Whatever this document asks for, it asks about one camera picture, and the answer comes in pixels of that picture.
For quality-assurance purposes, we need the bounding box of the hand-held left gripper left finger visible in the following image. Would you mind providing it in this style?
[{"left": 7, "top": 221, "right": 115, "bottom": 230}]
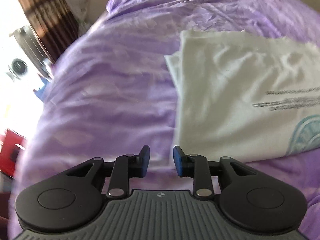
[{"left": 66, "top": 145, "right": 151, "bottom": 197}]

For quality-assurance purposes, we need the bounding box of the white printed sweatshirt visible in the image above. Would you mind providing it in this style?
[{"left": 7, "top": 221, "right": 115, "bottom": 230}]
[{"left": 164, "top": 29, "right": 320, "bottom": 162}]

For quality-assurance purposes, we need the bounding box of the red box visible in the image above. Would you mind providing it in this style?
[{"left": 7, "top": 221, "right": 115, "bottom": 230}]
[{"left": 0, "top": 128, "right": 26, "bottom": 178}]

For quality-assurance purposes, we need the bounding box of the purple blanket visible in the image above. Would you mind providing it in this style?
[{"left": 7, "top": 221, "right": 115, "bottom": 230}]
[{"left": 7, "top": 0, "right": 320, "bottom": 240}]

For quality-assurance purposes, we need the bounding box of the brown patterned curtain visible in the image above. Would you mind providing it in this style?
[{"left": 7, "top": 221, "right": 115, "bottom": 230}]
[{"left": 14, "top": 0, "right": 82, "bottom": 64}]

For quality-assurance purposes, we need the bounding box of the grey suitcase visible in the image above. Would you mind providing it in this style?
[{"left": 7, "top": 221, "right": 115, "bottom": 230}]
[{"left": 11, "top": 26, "right": 52, "bottom": 74}]

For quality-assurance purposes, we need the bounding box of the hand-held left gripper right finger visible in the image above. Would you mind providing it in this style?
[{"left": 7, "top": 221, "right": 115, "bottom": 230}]
[{"left": 173, "top": 145, "right": 258, "bottom": 197}]

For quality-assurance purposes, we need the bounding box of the blue cloth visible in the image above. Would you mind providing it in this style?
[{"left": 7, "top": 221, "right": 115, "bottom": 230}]
[{"left": 33, "top": 78, "right": 52, "bottom": 99}]

